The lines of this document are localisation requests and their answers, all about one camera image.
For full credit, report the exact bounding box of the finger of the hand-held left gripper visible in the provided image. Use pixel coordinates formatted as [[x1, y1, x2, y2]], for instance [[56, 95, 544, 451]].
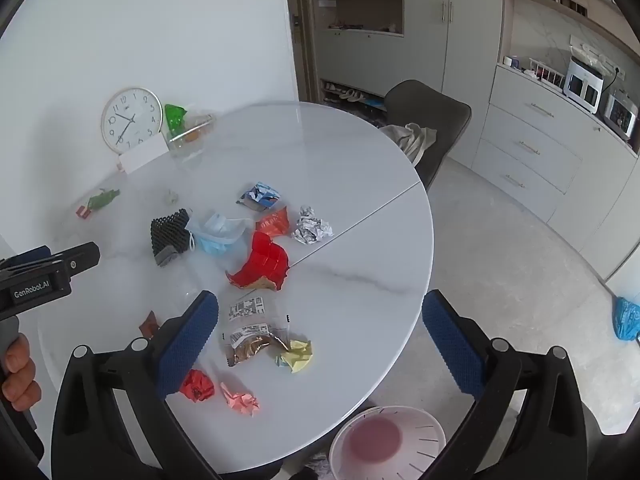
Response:
[[50, 241, 101, 276]]

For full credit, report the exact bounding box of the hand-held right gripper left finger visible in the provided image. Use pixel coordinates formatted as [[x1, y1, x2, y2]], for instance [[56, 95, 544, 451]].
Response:
[[51, 290, 223, 480]]

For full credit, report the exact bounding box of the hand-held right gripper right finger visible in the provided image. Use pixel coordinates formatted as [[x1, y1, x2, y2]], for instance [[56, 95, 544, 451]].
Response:
[[422, 289, 587, 480]]

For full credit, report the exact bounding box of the red paper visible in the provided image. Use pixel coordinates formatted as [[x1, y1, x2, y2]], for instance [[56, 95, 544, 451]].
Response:
[[179, 368, 216, 403]]

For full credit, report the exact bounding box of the small brown wrapper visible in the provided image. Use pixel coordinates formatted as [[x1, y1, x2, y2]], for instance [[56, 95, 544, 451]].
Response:
[[138, 311, 161, 338]]

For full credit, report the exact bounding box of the clear snack packet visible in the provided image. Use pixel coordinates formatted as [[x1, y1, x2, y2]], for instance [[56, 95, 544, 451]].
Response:
[[220, 322, 293, 368]]

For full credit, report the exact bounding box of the clear barcode packet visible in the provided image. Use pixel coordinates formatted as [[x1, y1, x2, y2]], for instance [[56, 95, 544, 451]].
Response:
[[227, 295, 266, 322]]

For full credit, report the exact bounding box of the pink paper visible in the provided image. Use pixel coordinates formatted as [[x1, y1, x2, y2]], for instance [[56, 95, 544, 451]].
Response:
[[220, 381, 261, 417]]

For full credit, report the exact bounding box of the blue face mask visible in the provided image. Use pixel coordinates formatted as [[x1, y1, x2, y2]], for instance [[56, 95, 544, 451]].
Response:
[[185, 211, 254, 256]]

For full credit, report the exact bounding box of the yellow paper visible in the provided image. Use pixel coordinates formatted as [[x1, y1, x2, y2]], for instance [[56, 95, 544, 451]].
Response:
[[274, 340, 313, 374]]

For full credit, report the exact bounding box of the red plastic wrapper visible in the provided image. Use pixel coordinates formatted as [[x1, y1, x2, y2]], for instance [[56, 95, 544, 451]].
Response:
[[225, 231, 291, 292]]

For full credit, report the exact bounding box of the white waste bin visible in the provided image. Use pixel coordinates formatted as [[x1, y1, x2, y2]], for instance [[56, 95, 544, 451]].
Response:
[[328, 405, 447, 480]]

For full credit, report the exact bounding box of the silver paper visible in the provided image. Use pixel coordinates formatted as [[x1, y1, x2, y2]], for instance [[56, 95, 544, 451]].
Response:
[[291, 205, 334, 245]]

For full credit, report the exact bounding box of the person's left hand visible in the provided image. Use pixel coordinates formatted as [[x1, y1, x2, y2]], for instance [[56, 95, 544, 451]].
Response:
[[0, 334, 39, 412]]

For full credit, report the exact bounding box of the green and red wrapper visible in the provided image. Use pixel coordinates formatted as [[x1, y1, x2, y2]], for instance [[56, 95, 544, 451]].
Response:
[[76, 187, 122, 220]]

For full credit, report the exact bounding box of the black foam net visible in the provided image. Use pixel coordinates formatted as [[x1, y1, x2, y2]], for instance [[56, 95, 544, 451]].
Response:
[[150, 208, 194, 267]]

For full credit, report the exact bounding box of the white card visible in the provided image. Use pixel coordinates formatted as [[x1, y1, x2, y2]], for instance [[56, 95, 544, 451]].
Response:
[[117, 139, 171, 175]]

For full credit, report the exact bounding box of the orange wrapper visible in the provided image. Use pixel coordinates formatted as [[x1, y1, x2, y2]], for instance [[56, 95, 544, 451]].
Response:
[[255, 206, 291, 237]]

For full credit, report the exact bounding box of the blue and white wrapper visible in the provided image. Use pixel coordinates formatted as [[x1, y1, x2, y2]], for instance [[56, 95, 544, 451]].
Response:
[[236, 181, 282, 211]]

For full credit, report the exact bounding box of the green snack packet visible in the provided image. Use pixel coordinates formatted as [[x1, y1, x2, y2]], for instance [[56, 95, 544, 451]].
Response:
[[164, 103, 189, 137]]

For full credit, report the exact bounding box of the clear plastic snack bag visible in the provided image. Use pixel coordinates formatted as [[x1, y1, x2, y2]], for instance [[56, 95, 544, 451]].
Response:
[[167, 112, 219, 159]]

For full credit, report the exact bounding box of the blue plastic bag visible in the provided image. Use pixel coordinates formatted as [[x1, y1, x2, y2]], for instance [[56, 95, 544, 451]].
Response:
[[612, 296, 640, 342]]

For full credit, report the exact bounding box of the beige cloth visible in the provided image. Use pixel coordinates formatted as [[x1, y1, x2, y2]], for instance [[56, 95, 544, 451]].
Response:
[[380, 122, 438, 165]]

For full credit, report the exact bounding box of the white drawer cabinet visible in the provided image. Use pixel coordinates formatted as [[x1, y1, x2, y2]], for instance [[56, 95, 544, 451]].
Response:
[[472, 62, 640, 281]]

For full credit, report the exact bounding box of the grey dining chair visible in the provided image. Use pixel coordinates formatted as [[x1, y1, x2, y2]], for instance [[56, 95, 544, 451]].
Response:
[[382, 79, 472, 193]]

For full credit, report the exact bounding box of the row of shoes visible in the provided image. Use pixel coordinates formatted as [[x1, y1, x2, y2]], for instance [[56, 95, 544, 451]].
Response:
[[320, 79, 388, 111]]

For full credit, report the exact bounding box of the silver countertop oven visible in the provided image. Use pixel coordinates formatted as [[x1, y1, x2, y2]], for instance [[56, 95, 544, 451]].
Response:
[[600, 91, 640, 141]]

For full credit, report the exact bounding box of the white spice rack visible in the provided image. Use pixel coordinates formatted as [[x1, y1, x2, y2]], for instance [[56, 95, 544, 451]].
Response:
[[527, 59, 568, 88]]

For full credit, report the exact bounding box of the white countertop appliance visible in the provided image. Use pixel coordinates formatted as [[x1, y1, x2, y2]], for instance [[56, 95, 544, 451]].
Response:
[[563, 56, 607, 113]]

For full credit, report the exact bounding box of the tall white wardrobe cabinet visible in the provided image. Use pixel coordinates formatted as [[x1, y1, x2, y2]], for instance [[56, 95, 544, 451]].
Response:
[[307, 0, 506, 171]]

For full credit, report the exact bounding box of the round white wall clock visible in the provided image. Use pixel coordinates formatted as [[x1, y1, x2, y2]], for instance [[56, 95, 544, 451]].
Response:
[[101, 87, 164, 155]]

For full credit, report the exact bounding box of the white wall socket strip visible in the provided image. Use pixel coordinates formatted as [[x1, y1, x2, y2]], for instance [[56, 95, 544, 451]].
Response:
[[570, 35, 626, 78]]

